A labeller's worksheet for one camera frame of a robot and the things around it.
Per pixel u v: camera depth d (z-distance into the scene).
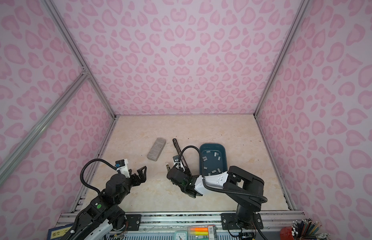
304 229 0.61
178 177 0.64
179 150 0.98
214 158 0.96
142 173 0.72
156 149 0.98
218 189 0.44
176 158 0.74
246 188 0.46
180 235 0.68
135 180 0.69
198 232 0.70
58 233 0.69
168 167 0.88
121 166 0.67
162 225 0.73
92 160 0.56
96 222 0.52
